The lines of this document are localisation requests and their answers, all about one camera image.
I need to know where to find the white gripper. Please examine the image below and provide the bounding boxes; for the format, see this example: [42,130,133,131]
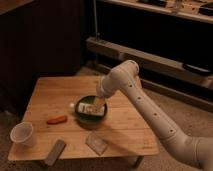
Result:
[93,76,117,110]

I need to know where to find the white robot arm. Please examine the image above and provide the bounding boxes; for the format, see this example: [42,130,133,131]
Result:
[96,60,213,171]

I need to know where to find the white sponge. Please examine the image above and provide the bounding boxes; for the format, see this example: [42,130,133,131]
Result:
[85,132,108,156]

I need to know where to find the white ceramic cup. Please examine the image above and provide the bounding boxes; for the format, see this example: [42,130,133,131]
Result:
[10,122,36,147]

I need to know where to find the dark green bowl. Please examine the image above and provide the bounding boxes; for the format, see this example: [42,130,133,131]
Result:
[75,95,108,123]

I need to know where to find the wooden table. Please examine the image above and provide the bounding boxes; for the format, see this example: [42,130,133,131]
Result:
[8,76,159,161]

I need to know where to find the orange toy carrot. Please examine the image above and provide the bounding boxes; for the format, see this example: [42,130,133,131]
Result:
[46,115,67,125]

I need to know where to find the grey rectangular block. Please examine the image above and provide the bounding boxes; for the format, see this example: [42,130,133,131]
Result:
[44,140,66,166]

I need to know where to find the long wooden shelf beam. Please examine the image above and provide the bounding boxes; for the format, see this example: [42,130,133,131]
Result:
[86,37,213,90]

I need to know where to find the black object on shelf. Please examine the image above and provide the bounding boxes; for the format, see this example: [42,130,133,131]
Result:
[182,63,213,76]

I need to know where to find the vertical metal pole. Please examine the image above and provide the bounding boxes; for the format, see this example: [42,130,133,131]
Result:
[93,0,99,41]

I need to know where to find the upper workbench shelf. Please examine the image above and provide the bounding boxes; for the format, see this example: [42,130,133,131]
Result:
[100,0,213,24]

